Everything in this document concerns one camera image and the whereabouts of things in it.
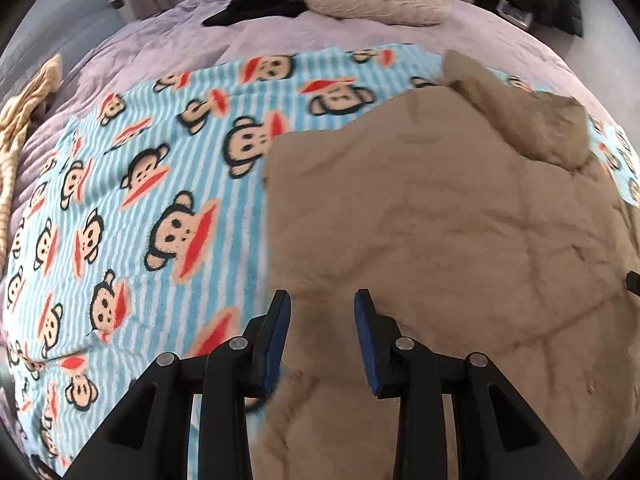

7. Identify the tan puffer jacket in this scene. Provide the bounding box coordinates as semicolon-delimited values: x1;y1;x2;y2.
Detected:
252;51;639;479

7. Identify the blue striped monkey blanket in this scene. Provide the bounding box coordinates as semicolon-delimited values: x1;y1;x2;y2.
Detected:
3;44;639;474

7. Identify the beige striped knit garment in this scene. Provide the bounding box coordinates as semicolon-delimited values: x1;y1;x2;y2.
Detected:
0;53;63;271

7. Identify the lavender bed cover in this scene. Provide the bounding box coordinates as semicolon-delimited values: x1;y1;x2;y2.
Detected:
0;0;601;221

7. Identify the grey padded headboard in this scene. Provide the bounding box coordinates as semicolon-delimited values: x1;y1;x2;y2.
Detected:
1;0;126;103

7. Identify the black garment on bed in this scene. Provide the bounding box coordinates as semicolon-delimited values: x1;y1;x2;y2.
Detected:
202;0;307;27

